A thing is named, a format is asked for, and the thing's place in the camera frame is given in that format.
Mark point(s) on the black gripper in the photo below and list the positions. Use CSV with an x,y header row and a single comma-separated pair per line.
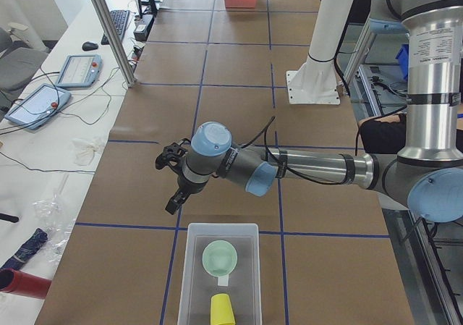
x,y
187,185

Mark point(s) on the mint green bowl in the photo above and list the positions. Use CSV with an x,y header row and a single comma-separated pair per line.
x,y
219,258

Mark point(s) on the yellow plastic cup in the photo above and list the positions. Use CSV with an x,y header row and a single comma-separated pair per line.
x,y
221,310

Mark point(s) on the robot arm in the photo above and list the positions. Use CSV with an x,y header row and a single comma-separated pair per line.
x,y
416,162

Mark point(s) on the black power box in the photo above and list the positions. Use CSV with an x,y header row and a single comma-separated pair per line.
x,y
143,27

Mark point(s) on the clear plastic bin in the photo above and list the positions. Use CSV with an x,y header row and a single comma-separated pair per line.
x,y
242,285

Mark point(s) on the white crumpled cloth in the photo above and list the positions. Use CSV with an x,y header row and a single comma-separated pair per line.
x,y
86,149

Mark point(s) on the crumpled clear plastic wrap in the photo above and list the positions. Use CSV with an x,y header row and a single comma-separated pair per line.
x,y
56,219

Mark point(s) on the dark blue folded umbrella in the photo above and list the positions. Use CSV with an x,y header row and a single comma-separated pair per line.
x,y
27,250

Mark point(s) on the far teach pendant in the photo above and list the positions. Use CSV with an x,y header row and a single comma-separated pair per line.
x,y
79,71

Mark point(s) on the teach pendant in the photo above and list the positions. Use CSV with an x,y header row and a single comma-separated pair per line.
x,y
38,107
79,71

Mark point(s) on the near teach pendant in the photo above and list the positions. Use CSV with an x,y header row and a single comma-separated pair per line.
x,y
38,107

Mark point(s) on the black computer mouse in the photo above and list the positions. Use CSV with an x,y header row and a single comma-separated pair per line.
x,y
89,46

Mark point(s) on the red cylinder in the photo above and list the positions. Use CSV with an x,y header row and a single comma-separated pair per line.
x,y
20,283

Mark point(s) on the black keyboard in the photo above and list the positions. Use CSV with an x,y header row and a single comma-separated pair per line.
x,y
120,19

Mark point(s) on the grey office chair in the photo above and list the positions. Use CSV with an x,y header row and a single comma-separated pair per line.
x,y
18,67

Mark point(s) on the seated person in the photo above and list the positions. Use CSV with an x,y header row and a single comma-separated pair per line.
x,y
384,135

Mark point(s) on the blue storage bin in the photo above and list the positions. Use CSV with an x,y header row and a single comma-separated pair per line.
x,y
403,60

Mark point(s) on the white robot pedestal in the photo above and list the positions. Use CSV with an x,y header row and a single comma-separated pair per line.
x,y
315,81

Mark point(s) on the aluminium frame post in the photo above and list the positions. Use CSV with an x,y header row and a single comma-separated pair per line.
x,y
115,43

